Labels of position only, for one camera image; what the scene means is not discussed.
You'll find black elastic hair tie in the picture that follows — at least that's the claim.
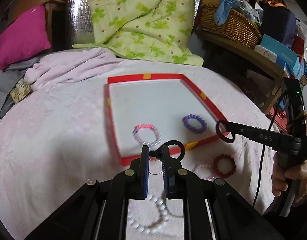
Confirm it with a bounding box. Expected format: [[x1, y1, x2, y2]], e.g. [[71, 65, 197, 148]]
[[149, 140, 186, 161]]

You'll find pink clear bead bracelet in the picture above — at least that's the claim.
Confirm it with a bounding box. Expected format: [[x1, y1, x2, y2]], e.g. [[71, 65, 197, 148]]
[[132, 123, 162, 147]]

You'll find purple bead bracelet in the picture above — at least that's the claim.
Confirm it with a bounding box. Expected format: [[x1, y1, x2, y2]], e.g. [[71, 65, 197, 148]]
[[182, 113, 208, 134]]

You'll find white pearl bead bracelet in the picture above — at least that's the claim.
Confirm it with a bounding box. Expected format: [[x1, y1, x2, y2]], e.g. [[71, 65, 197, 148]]
[[127, 193, 170, 235]]

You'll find red bead bracelet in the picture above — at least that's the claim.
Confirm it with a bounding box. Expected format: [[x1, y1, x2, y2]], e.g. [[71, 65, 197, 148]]
[[212, 153, 238, 179]]

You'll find thin silver bangle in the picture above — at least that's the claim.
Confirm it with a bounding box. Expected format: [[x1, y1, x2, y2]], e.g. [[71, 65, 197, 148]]
[[149, 158, 162, 176]]

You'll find dark maroon bangle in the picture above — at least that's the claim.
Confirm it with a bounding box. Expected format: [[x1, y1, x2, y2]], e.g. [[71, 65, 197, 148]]
[[215, 120, 235, 144]]

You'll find person's right hand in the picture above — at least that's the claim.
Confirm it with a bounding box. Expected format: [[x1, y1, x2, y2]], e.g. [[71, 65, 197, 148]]
[[271, 152, 307, 206]]

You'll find red shallow box tray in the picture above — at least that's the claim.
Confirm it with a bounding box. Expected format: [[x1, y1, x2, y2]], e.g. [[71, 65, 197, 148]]
[[105, 73, 225, 166]]

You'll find blue cardboard box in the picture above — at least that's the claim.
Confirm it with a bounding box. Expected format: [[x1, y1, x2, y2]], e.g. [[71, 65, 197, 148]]
[[260, 34, 305, 79]]

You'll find white patterned box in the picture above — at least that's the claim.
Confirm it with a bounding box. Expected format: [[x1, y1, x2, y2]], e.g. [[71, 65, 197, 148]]
[[254, 44, 278, 63]]

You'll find wooden side table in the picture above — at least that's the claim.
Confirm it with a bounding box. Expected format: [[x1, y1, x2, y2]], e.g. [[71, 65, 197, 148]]
[[195, 29, 284, 114]]

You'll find wicker basket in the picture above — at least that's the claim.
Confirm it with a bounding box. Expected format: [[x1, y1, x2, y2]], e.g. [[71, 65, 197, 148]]
[[200, 4, 262, 49]]

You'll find green floral quilt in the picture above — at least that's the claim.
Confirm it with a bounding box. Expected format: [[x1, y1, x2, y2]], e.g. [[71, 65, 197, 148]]
[[73, 0, 203, 66]]

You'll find small patterned fabric pouch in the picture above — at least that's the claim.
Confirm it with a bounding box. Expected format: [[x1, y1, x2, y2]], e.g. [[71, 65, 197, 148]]
[[10, 78, 32, 103]]

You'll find silver foil insulation mat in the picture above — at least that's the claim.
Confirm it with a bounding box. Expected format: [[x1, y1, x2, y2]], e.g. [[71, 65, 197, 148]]
[[67, 0, 94, 46]]

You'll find grey bed sheet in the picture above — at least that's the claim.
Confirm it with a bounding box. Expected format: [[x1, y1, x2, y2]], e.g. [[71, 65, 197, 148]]
[[0, 56, 41, 119]]

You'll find blue cloth in basket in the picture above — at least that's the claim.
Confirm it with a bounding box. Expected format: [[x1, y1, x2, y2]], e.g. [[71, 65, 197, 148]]
[[214, 0, 240, 25]]

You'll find magenta pillow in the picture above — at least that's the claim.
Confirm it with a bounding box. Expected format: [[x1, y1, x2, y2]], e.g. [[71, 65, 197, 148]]
[[0, 5, 51, 70]]

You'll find black cable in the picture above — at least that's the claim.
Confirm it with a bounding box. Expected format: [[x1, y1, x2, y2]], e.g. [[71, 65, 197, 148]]
[[251, 89, 290, 208]]

